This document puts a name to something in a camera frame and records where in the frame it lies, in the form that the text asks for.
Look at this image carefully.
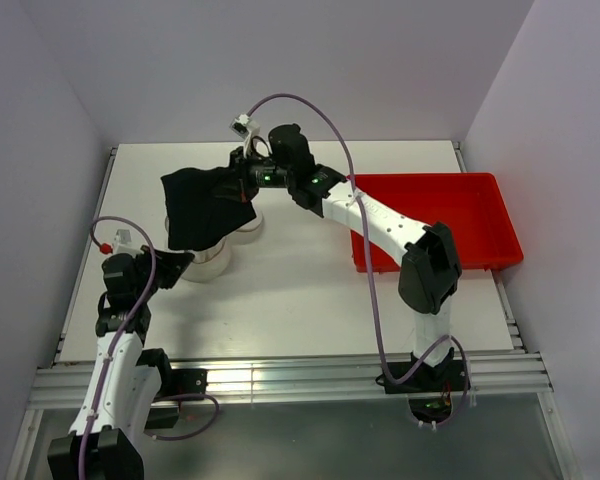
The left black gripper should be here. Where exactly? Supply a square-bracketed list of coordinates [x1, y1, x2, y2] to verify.
[133, 245, 193, 302]

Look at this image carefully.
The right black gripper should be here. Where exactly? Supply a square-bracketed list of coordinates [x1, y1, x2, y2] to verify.
[211, 145, 293, 203]

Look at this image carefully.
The black garment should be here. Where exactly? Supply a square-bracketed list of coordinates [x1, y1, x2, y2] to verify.
[161, 168, 256, 252]

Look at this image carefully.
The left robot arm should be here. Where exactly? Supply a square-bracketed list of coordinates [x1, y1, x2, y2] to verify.
[47, 247, 194, 479]

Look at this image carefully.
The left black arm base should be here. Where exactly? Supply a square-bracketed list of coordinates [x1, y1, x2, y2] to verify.
[145, 368, 207, 430]

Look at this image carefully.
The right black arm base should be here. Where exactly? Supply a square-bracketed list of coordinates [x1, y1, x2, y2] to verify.
[374, 359, 470, 396]

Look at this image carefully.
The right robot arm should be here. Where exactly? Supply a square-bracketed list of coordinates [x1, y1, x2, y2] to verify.
[210, 114, 462, 390]

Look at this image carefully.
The red plastic bin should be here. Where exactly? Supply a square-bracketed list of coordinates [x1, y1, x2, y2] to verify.
[356, 173, 524, 271]

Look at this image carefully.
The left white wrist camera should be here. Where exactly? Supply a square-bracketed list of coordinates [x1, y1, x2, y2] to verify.
[99, 229, 140, 257]

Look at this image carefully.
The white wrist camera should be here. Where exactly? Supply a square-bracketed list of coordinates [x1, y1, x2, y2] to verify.
[230, 113, 260, 156]
[99, 229, 140, 257]

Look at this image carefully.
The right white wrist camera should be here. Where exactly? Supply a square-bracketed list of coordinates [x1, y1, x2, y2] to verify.
[230, 113, 260, 156]

